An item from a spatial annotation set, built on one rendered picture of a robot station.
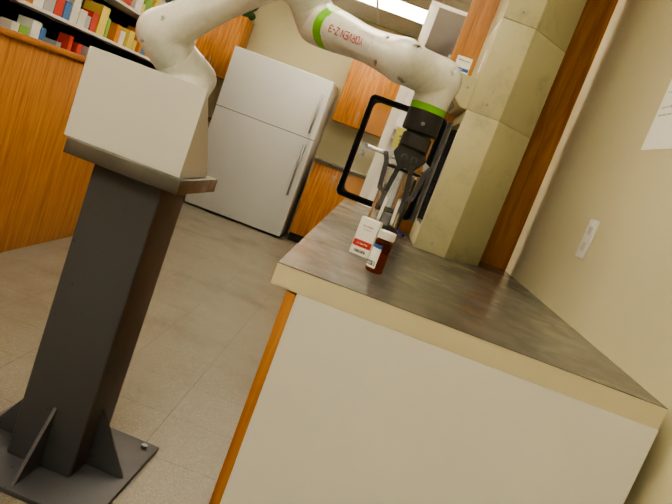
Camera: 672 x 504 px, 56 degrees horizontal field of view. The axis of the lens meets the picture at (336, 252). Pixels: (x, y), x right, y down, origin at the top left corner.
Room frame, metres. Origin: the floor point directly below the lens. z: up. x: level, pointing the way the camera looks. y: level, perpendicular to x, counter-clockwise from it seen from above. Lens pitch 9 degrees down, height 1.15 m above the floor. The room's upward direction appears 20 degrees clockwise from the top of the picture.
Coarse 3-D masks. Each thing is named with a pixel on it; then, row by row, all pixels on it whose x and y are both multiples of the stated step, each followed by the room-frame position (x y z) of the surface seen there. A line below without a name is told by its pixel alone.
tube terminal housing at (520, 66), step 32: (512, 32) 2.09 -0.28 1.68; (512, 64) 2.09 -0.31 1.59; (544, 64) 2.17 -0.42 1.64; (480, 96) 2.09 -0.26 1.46; (512, 96) 2.10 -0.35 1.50; (544, 96) 2.22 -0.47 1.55; (480, 128) 2.09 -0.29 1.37; (512, 128) 2.15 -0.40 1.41; (448, 160) 2.09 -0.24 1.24; (480, 160) 2.09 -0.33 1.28; (512, 160) 2.20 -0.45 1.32; (448, 192) 2.09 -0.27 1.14; (480, 192) 2.13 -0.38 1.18; (416, 224) 2.27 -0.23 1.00; (448, 224) 2.09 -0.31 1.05; (480, 224) 2.17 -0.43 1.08; (448, 256) 2.10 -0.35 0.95; (480, 256) 2.22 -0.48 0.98
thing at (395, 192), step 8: (392, 168) 1.73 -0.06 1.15; (400, 176) 1.73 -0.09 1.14; (384, 184) 1.74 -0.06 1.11; (392, 184) 1.73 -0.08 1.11; (400, 184) 1.73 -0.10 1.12; (392, 192) 1.73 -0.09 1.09; (400, 192) 1.73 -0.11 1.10; (408, 192) 1.74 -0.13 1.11; (376, 200) 1.75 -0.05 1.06; (392, 200) 1.73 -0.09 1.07; (376, 208) 1.74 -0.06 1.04; (384, 208) 1.73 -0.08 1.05; (392, 208) 1.73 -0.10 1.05; (368, 216) 1.76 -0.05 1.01; (376, 216) 1.73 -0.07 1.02; (400, 216) 1.75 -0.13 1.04; (392, 224) 1.73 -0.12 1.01
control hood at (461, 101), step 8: (464, 80) 2.09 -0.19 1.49; (472, 80) 2.09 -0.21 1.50; (464, 88) 2.09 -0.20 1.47; (472, 88) 2.09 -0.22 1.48; (456, 96) 2.09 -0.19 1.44; (464, 96) 2.09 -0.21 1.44; (456, 104) 2.13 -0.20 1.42; (464, 104) 2.09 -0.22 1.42; (448, 112) 2.40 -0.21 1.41; (456, 112) 2.27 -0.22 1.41
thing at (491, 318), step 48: (336, 240) 1.57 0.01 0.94; (288, 288) 1.06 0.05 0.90; (336, 288) 1.06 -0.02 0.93; (384, 288) 1.17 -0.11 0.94; (432, 288) 1.38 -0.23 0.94; (480, 288) 1.68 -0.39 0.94; (432, 336) 1.05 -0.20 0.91; (480, 336) 1.07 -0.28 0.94; (528, 336) 1.23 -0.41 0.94; (576, 336) 1.47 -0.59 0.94; (576, 384) 1.05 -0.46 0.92; (624, 384) 1.11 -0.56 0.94
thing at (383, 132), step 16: (384, 112) 2.43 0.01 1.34; (400, 112) 2.43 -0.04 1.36; (368, 128) 2.44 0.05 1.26; (384, 128) 2.43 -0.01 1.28; (400, 128) 2.42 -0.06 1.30; (368, 144) 2.44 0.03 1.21; (384, 144) 2.43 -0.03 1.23; (432, 144) 2.40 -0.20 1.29; (368, 160) 2.43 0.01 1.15; (352, 176) 2.44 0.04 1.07; (368, 176) 2.43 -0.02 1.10; (352, 192) 2.44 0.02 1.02; (368, 192) 2.43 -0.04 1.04
